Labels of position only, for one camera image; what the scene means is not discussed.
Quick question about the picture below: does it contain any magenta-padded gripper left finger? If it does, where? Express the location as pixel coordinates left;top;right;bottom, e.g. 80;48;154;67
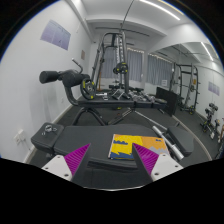
41;143;93;184

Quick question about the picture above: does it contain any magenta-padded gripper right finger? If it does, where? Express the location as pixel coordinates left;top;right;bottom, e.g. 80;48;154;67
131;143;184;184

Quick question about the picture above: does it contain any yellow orange printed towel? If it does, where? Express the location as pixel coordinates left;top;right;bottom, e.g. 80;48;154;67
107;133;170;161

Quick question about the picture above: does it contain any silver barbell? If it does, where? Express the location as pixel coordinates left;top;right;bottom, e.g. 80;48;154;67
133;109;185;162

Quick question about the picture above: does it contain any black padded weight bench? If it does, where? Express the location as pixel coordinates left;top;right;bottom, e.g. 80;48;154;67
166;125;195;158
30;122;168;191

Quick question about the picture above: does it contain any metal key bunch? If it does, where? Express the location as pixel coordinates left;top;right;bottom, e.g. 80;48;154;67
41;123;58;136

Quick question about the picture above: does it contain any black box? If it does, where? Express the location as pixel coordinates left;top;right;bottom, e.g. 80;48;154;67
155;86;179;117

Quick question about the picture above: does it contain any black dumbbell stand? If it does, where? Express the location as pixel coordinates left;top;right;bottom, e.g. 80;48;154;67
199;102;219;139

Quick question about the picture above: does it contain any black roller-pad extension bench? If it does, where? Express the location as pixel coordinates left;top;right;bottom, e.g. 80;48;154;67
38;58;169;127

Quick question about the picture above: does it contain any pile of dumbbells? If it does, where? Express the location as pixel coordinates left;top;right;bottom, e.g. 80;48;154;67
108;84;158;104

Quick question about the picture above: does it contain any black yellow weight plate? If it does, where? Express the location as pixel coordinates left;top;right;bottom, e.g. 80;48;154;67
80;78;97;100
112;62;128;75

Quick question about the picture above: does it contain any black squat rack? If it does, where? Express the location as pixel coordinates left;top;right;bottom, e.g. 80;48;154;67
169;63;201;116

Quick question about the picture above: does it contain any grey window curtain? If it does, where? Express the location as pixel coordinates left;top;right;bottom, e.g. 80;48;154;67
101;46;144;83
146;53;174;86

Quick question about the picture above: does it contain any long ceiling light strip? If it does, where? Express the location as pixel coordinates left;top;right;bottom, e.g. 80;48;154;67
199;41;214;63
138;0;181;21

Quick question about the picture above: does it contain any white wall socket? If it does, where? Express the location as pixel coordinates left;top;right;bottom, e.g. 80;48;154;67
13;129;27;145

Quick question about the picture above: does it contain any small purple wall poster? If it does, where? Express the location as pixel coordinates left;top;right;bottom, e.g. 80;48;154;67
207;80;221;97

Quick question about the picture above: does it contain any grey cable rack machine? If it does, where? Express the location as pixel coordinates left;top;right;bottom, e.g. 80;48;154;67
90;31;131;98

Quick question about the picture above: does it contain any large purple wall poster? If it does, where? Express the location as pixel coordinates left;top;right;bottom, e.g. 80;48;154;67
40;19;72;51

